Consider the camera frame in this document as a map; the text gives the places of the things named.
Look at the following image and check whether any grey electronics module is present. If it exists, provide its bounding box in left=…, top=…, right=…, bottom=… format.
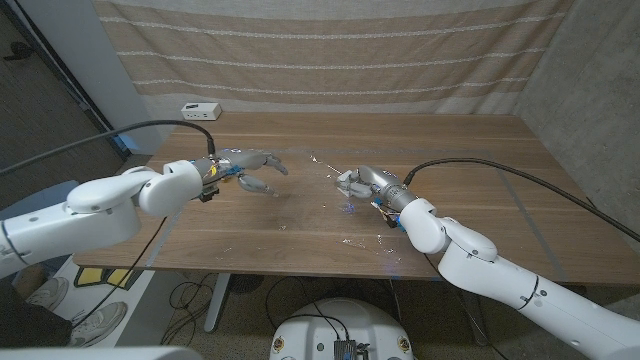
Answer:
left=333, top=339, right=371, bottom=360

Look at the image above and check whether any white power strip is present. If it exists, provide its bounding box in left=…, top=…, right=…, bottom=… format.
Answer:
left=180, top=102, right=223, bottom=122

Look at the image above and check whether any small light blue object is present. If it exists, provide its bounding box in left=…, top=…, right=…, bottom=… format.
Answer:
left=118, top=133, right=142, bottom=154

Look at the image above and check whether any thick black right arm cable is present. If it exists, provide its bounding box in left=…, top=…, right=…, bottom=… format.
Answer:
left=402, top=157, right=640, bottom=245

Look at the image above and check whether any white floor mat yellow print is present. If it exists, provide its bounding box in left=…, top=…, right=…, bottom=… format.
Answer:
left=49, top=254, right=171, bottom=349

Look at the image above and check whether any black door frame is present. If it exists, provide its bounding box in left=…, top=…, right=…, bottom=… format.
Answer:
left=0, top=0, right=132, bottom=161

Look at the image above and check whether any white robot torso base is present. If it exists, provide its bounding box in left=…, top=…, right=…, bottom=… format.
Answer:
left=269, top=298, right=415, bottom=360

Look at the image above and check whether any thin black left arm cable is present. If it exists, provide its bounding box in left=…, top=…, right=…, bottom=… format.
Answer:
left=69, top=215, right=169, bottom=331

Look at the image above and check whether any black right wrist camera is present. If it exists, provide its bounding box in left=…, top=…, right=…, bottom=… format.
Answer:
left=384, top=209, right=407, bottom=232

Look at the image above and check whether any blue-grey storage bin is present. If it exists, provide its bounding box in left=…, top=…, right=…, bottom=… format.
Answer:
left=0, top=179, right=94, bottom=274

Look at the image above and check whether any dark round grille disc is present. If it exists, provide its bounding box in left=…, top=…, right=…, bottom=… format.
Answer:
left=229, top=273, right=265, bottom=295

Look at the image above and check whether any white robot chest plate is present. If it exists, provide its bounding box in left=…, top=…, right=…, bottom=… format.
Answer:
left=0, top=347, right=204, bottom=360

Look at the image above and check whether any thin black torso cable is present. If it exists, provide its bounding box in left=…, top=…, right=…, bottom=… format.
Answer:
left=264, top=276, right=351, bottom=344

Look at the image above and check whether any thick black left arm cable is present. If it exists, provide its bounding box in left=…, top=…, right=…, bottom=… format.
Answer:
left=0, top=118, right=217, bottom=176

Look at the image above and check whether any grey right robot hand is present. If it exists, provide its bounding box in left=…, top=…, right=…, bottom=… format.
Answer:
left=335, top=164, right=419, bottom=212

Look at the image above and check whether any small white box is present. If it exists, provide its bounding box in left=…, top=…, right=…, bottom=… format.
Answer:
left=335, top=169, right=357, bottom=194

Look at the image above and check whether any beige striped backdrop cloth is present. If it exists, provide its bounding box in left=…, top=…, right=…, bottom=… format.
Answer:
left=92, top=0, right=575, bottom=115

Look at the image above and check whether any white sneaker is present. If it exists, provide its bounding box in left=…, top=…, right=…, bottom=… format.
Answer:
left=67, top=301, right=129, bottom=349
left=13, top=276, right=71, bottom=314

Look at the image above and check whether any black floor cable tangle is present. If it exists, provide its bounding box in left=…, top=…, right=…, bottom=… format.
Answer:
left=160, top=277, right=234, bottom=347

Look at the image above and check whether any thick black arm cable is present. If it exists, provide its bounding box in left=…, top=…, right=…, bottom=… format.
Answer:
left=402, top=157, right=640, bottom=245
left=0, top=118, right=217, bottom=176

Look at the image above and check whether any black door handle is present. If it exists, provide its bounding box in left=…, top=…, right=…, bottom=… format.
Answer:
left=3, top=41, right=35, bottom=62

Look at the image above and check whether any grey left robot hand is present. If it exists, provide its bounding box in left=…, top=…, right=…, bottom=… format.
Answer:
left=199, top=148, right=290, bottom=197

